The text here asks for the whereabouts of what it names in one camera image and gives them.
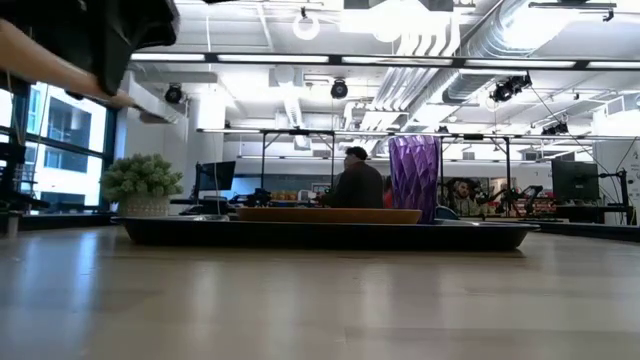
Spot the orange plate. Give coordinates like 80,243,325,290
235,206,424,226

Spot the purple faceted cup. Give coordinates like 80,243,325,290
387,134,442,224

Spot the person's forearm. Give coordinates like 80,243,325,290
0,18,137,110

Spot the black plastic tray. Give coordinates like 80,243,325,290
110,214,542,253

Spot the black ceiling spotlight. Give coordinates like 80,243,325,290
488,73,534,104
329,78,350,100
163,83,184,105

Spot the black computer monitor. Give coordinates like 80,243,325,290
551,159,601,203
196,160,237,193

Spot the black overhead light bar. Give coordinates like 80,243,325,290
128,51,640,72

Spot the green potted plant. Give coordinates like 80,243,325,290
100,152,185,218

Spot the black background rig frame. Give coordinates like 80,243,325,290
259,128,337,191

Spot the white ring lamp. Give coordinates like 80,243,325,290
291,12,322,42

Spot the silver ventilation duct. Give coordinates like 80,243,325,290
442,0,556,104

